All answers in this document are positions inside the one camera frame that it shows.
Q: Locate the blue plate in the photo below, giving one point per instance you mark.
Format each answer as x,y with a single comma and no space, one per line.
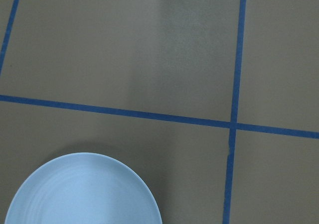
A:
83,188

